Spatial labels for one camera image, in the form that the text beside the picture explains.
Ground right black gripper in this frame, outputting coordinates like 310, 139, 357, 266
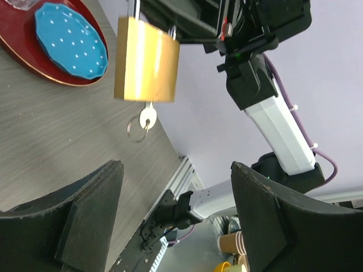
140, 0, 312, 55

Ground blue dotted plate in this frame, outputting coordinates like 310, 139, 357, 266
35, 2, 108, 80

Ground white slotted cable duct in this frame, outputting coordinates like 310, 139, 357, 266
149, 237, 169, 272

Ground clear plastic cup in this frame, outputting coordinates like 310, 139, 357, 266
5, 0, 39, 11

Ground yellow cup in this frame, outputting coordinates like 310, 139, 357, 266
213, 262, 231, 272

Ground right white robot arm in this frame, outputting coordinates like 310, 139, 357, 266
140, 1, 325, 193

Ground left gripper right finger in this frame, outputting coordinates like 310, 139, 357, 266
231, 162, 362, 271

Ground large brass padlock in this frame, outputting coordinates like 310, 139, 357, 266
114, 1, 180, 103

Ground red round tray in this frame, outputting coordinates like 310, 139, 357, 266
1, 1, 108, 87

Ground stacked paper cups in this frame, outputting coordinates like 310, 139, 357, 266
217, 231, 246, 255

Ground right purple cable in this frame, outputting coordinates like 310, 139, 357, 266
167, 53, 339, 244

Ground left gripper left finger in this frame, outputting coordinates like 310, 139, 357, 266
1, 160, 124, 271

